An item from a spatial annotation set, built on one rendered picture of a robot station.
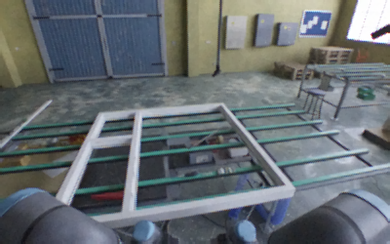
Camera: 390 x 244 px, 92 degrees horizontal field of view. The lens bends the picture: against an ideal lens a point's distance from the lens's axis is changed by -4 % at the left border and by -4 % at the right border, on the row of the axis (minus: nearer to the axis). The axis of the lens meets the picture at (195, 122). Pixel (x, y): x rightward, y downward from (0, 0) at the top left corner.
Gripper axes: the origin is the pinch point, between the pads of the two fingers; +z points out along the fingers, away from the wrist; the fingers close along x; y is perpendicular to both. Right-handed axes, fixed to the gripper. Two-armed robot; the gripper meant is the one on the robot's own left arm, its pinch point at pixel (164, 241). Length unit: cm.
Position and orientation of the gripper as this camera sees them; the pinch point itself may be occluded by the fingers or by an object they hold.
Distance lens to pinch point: 131.8
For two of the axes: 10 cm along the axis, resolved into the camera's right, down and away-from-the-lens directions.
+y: 1.1, -7.8, 6.2
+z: 1.7, 6.3, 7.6
